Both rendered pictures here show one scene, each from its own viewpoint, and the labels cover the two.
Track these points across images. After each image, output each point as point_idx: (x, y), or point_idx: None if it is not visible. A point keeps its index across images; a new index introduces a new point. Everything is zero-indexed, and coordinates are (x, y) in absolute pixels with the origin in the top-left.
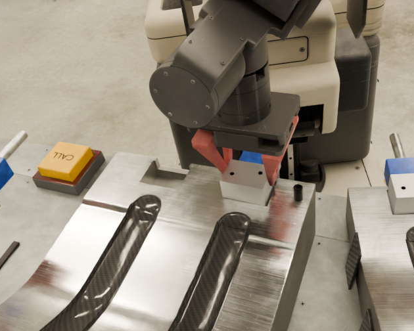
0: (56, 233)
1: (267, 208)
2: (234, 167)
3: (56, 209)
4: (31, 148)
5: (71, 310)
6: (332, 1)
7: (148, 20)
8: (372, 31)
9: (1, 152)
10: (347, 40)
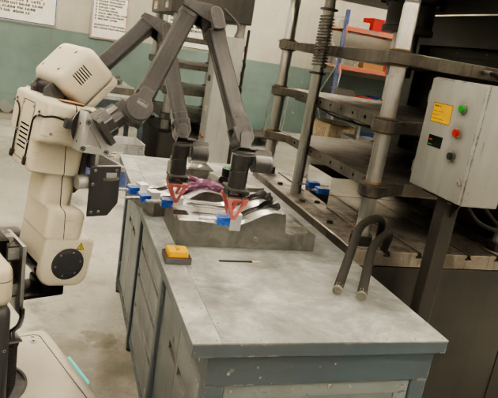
0: (206, 255)
1: None
2: (177, 197)
3: (197, 257)
4: (170, 273)
5: None
6: None
7: (7, 266)
8: None
9: (212, 216)
10: (2, 229)
